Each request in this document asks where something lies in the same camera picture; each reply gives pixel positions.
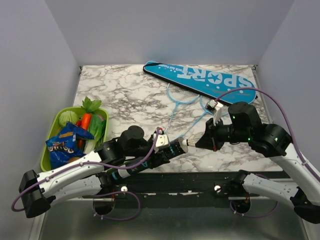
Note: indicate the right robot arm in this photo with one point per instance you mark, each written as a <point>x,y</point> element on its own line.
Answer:
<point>273,142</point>

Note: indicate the light blue badminton racket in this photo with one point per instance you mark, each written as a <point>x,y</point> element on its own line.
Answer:
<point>181,97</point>
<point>202,101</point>

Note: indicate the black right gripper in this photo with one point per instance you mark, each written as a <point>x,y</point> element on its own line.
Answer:
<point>207,141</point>

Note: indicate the toy green cabbage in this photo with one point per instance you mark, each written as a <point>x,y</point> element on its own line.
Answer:
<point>67,117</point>

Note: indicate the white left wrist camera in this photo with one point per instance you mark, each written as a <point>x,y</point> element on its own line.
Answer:
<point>161,142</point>

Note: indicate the black Boka shuttlecock tube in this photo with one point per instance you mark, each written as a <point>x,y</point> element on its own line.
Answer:
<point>177,147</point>

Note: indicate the toy orange carrot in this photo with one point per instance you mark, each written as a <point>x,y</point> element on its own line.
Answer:
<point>85,121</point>

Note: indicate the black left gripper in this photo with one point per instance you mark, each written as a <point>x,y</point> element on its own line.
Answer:
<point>161,160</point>

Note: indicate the blue Oreo snack bag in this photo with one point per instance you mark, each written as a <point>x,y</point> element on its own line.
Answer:
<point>63,146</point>

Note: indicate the white feather shuttlecock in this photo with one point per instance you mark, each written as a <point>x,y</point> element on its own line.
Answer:
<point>192,140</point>

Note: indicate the blue Sport racket bag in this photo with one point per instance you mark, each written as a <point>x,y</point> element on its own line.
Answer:
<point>208,83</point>

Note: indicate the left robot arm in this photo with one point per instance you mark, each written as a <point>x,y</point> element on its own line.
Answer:
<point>95,173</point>

